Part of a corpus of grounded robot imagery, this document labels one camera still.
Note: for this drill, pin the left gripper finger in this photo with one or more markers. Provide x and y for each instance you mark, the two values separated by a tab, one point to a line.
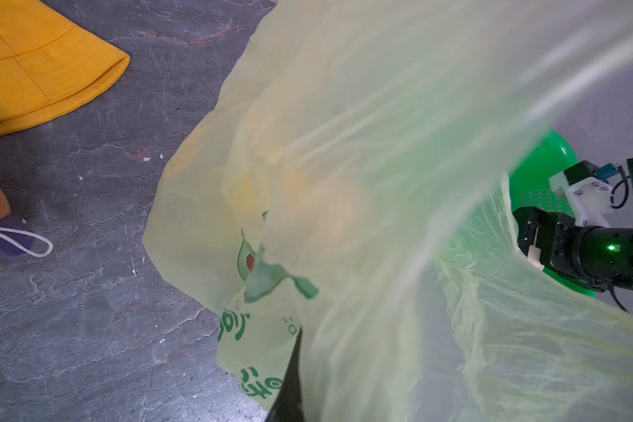
288	405

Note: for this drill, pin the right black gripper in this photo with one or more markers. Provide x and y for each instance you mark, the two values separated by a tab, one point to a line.
546	237

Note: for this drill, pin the yellow-green plastic bag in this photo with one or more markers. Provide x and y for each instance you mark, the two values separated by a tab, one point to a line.
348	199

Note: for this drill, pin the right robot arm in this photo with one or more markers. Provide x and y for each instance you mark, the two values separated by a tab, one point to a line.
578	245

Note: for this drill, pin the green plastic basket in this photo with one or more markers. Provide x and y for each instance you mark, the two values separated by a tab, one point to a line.
529	183

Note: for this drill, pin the yellow bucket hat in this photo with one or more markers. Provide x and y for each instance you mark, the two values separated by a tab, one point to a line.
49	66

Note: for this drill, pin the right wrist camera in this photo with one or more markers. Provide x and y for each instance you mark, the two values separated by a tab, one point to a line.
585	187

